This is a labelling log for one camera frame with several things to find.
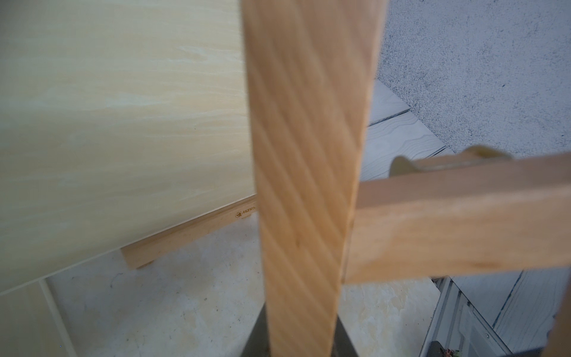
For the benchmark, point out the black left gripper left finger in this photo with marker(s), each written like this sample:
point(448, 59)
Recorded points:
point(257, 344)

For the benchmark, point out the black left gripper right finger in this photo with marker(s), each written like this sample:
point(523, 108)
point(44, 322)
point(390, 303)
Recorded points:
point(342, 344)

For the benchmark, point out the light wooden board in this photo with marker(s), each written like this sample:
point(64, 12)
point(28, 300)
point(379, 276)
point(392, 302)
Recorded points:
point(119, 119)
point(31, 324)

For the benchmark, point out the wooden easel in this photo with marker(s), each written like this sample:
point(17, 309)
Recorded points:
point(309, 68)

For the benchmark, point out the wooden easel being assembled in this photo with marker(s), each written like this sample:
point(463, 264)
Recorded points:
point(147, 250)

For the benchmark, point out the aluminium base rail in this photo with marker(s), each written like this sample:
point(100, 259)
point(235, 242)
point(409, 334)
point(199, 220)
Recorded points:
point(458, 329)

